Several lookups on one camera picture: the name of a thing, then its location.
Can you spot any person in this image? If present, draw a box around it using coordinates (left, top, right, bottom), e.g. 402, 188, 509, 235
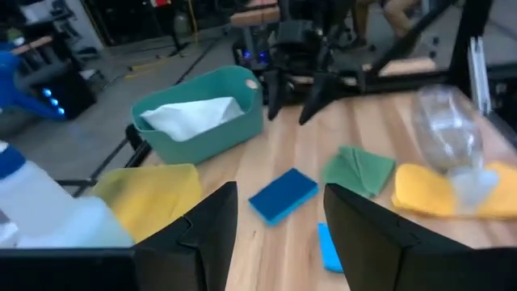
355, 0, 423, 41

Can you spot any dark blue sponge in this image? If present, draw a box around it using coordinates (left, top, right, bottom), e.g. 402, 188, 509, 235
247, 167, 321, 227

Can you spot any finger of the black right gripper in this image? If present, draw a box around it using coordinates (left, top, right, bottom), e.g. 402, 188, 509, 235
264, 68, 291, 122
298, 72, 347, 126

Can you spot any wavy light blue sponge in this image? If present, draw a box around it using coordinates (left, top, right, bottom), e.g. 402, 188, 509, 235
317, 221, 345, 274

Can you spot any white cloth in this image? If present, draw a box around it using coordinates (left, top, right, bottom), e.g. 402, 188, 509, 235
140, 95, 246, 142

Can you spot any green cloth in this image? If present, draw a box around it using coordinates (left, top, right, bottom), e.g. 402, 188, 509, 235
322, 145, 397, 200

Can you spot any yellow translucent plastic bin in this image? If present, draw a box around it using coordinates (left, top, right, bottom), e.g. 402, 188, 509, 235
91, 163, 204, 243

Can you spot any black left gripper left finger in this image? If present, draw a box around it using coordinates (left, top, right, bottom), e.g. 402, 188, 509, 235
135, 180, 239, 291

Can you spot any clear pump bottle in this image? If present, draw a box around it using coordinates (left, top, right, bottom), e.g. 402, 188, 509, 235
410, 83, 502, 215

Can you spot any yellow cloth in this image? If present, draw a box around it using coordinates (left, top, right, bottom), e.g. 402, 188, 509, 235
390, 161, 517, 221

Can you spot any spray bottle with blue trigger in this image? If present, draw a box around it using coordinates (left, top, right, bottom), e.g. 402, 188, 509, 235
0, 51, 135, 248

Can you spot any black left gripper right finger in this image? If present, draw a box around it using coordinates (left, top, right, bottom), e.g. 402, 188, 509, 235
322, 182, 517, 291

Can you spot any black aluminium table frame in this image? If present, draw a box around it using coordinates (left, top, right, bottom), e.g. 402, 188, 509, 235
56, 0, 517, 197

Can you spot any black computer case with lights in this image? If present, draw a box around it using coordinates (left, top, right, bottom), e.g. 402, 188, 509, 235
23, 60, 98, 120

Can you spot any teal plastic bin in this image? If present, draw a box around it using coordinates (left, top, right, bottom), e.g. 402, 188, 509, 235
131, 65, 266, 166

